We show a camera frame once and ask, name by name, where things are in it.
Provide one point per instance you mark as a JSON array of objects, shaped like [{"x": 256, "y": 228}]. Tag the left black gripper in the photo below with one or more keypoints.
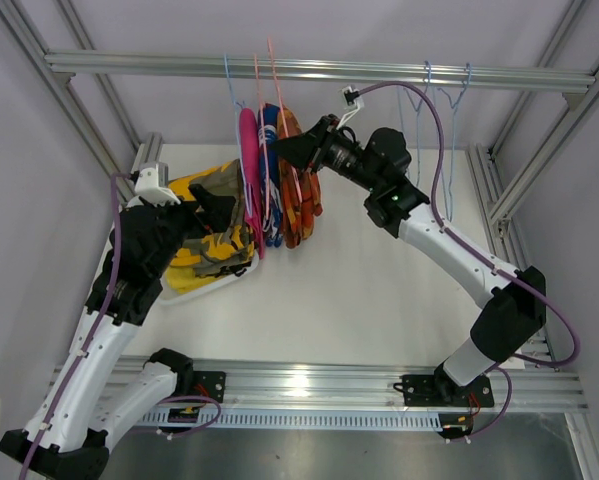
[{"x": 216, "y": 211}]

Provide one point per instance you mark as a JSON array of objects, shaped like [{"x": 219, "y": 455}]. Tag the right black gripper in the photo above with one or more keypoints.
[{"x": 312, "y": 147}]

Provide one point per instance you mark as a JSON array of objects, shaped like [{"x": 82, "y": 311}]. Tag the pink hanger of orange trousers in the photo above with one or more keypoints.
[{"x": 270, "y": 49}]

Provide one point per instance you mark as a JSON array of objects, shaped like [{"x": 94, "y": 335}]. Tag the blue white patterned trousers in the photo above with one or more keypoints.
[{"x": 274, "y": 237}]

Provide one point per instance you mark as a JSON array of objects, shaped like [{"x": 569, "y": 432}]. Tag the orange camouflage trousers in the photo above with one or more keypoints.
[{"x": 301, "y": 203}]

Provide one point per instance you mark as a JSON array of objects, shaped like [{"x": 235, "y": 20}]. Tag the yellow grey camouflage trousers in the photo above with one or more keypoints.
[{"x": 228, "y": 246}]

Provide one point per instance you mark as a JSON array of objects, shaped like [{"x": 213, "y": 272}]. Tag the blue hanger of camouflage trousers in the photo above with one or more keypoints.
[{"x": 417, "y": 107}]

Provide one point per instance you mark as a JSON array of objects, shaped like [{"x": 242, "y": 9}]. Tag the light blue wire hanger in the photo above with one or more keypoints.
[{"x": 454, "y": 104}]

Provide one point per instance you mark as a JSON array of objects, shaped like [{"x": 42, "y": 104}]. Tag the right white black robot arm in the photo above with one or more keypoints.
[{"x": 509, "y": 299}]

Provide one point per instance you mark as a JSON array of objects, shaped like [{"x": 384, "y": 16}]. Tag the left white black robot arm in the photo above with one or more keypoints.
[{"x": 72, "y": 434}]

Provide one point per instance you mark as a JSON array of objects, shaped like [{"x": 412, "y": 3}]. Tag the pink trousers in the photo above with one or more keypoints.
[{"x": 248, "y": 136}]

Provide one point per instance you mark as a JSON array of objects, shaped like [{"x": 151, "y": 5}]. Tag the white plastic basket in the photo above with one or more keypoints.
[{"x": 170, "y": 297}]

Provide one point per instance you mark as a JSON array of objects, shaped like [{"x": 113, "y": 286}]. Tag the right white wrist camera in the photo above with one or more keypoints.
[{"x": 354, "y": 103}]

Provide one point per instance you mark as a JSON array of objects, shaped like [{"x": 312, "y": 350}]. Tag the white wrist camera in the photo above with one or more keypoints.
[
  {"x": 354, "y": 103},
  {"x": 151, "y": 184}
]

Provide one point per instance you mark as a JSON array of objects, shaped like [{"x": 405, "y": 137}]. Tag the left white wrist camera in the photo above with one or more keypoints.
[{"x": 151, "y": 184}]

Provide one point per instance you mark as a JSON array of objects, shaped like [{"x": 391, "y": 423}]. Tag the aluminium frame left posts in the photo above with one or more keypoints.
[{"x": 35, "y": 48}]

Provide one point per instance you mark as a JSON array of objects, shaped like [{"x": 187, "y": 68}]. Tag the aluminium frame posts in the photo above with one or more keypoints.
[
  {"x": 35, "y": 48},
  {"x": 549, "y": 167}
]

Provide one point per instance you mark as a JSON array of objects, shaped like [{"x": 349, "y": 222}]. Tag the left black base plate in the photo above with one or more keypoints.
[{"x": 209, "y": 384}]

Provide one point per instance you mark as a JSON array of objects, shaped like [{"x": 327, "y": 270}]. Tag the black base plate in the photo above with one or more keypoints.
[
  {"x": 209, "y": 384},
  {"x": 427, "y": 390}
]

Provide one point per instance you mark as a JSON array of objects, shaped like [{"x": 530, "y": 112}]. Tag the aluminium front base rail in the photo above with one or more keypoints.
[{"x": 283, "y": 385}]

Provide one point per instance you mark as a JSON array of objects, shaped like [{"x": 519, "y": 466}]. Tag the aluminium frame right posts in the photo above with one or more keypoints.
[{"x": 549, "y": 167}]

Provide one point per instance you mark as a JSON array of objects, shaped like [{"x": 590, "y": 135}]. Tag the aluminium hanging rail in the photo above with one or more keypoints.
[{"x": 532, "y": 79}]

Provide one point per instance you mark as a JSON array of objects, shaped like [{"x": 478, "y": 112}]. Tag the white slotted cable duct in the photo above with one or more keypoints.
[{"x": 390, "y": 420}]

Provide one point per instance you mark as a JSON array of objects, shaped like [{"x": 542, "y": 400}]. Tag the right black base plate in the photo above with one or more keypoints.
[{"x": 427, "y": 390}]

